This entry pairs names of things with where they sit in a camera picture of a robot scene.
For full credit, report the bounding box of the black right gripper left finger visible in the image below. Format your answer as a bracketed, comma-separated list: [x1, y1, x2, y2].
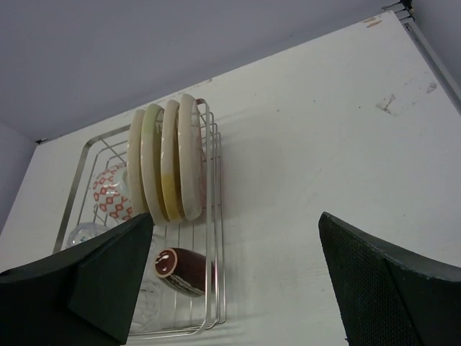
[1, 213, 153, 345]

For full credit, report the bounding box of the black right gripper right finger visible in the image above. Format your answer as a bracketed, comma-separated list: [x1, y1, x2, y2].
[318, 212, 460, 345]

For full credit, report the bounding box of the blue patterned bowl red outside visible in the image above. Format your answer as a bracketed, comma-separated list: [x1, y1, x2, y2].
[92, 163, 133, 221]

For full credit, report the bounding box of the cream plate green band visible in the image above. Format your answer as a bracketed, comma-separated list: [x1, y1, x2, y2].
[140, 104, 169, 226]

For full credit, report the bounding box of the cream plate yellow band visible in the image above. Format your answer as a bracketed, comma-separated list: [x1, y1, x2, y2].
[161, 100, 184, 223]

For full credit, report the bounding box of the clear glass back left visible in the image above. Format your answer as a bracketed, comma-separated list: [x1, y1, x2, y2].
[65, 222, 108, 249]

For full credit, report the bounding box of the clear glass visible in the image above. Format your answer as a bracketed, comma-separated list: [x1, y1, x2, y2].
[130, 234, 165, 334]
[65, 222, 108, 249]

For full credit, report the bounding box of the clear glass front left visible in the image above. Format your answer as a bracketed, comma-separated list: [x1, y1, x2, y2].
[130, 234, 165, 334]

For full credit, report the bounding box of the brown striped mug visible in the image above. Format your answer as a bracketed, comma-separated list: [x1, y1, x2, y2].
[154, 248, 206, 298]

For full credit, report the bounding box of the cream plate rightmost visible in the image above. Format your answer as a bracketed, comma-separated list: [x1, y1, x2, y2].
[178, 94, 205, 221]

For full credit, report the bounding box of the metal wire dish rack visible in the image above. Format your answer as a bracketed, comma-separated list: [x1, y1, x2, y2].
[53, 99, 227, 343]

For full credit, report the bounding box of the aluminium table edge rail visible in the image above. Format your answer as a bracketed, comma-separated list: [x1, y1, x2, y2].
[381, 1, 460, 113]

